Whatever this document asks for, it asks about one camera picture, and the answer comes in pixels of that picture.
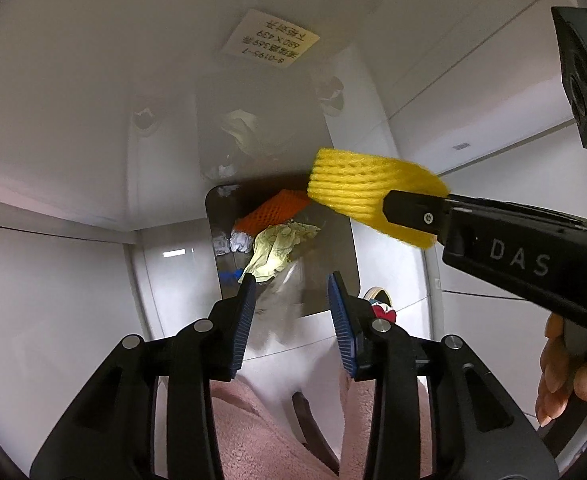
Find yellow foam fruit net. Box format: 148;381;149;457
307;148;449;249

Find clear plastic wrap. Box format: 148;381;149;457
249;261;305;356

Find grey trash bin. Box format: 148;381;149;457
205;174;361;315

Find right hand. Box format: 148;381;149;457
535;313;587;427

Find right red white slipper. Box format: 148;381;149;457
364;287;397;324

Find orange foam fruit net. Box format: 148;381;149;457
233;190;311;236

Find pink fuzzy trousers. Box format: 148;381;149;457
210;374;375;479

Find yellow crumpled paper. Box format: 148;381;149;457
239;221;321;283

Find white label sticker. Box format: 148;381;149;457
222;9;319;68

